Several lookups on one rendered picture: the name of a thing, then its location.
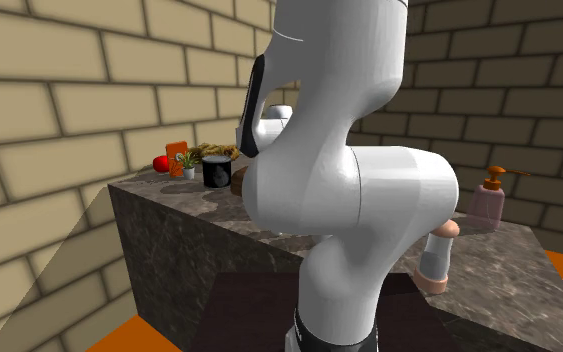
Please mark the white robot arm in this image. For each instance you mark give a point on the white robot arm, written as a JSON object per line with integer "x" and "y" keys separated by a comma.
{"x": 339, "y": 185}

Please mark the brown round object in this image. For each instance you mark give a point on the brown round object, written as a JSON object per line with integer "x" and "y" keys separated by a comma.
{"x": 239, "y": 182}

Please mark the black mug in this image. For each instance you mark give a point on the black mug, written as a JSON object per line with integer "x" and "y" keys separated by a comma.
{"x": 216, "y": 171}

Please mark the brown woven basket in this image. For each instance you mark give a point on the brown woven basket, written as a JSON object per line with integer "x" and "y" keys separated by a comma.
{"x": 212, "y": 150}

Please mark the small potted plant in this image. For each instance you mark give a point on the small potted plant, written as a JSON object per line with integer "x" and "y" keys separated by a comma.
{"x": 188, "y": 164}

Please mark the orange box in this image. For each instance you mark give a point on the orange box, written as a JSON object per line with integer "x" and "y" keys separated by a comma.
{"x": 175, "y": 155}

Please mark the red apple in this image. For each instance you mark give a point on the red apple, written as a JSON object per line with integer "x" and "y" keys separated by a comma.
{"x": 160, "y": 164}

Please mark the dark robot stand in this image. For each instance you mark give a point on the dark robot stand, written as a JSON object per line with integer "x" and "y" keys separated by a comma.
{"x": 247, "y": 312}

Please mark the grey and pink grinder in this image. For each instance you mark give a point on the grey and pink grinder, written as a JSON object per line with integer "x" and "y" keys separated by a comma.
{"x": 435, "y": 263}

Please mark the pink soap dispenser bottle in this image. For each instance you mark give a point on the pink soap dispenser bottle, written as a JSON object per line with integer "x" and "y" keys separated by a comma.
{"x": 486, "y": 204}

